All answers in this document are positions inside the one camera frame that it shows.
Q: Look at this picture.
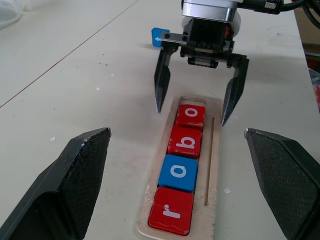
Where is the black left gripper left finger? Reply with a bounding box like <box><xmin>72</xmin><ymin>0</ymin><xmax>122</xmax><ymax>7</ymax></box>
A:
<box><xmin>0</xmin><ymin>127</ymin><xmax>112</xmax><ymax>240</ymax></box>

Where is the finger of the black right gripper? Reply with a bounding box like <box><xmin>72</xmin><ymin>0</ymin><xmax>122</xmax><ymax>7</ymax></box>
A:
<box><xmin>216</xmin><ymin>52</ymin><xmax>250</xmax><ymax>127</ymax></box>
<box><xmin>153</xmin><ymin>44</ymin><xmax>181</xmax><ymax>114</ymax></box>

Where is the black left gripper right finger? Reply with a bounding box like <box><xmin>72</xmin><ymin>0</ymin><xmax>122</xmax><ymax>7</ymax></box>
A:
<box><xmin>243</xmin><ymin>127</ymin><xmax>320</xmax><ymax>240</ymax></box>

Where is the red letter tile o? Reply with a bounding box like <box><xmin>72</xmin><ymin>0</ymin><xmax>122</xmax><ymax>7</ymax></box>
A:
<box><xmin>174</xmin><ymin>103</ymin><xmax>207</xmax><ymax>131</ymax></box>

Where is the red letter tile b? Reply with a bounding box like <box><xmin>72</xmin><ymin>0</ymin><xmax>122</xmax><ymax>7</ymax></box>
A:
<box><xmin>166</xmin><ymin>125</ymin><xmax>203</xmax><ymax>160</ymax></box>

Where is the blue letter tile t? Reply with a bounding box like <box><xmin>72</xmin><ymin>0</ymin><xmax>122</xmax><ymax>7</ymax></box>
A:
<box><xmin>151</xmin><ymin>27</ymin><xmax>171</xmax><ymax>50</ymax></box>

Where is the wooden letter tray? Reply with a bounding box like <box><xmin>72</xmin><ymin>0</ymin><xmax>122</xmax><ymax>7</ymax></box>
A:
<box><xmin>135</xmin><ymin>96</ymin><xmax>223</xmax><ymax>240</ymax></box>

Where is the blue letter tile o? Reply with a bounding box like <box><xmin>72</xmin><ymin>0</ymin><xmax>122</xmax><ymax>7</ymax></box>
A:
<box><xmin>157</xmin><ymin>153</ymin><xmax>199</xmax><ymax>194</ymax></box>

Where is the red letter tile r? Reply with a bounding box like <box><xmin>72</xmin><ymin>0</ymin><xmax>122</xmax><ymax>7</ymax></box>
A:
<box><xmin>147</xmin><ymin>186</ymin><xmax>195</xmax><ymax>236</ymax></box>

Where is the brown cardboard box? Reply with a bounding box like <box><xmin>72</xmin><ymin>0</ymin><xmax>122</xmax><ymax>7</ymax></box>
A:
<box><xmin>294</xmin><ymin>8</ymin><xmax>320</xmax><ymax>48</ymax></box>

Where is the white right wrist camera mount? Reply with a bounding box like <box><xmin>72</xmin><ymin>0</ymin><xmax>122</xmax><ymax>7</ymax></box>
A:
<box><xmin>180</xmin><ymin>0</ymin><xmax>243</xmax><ymax>29</ymax></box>

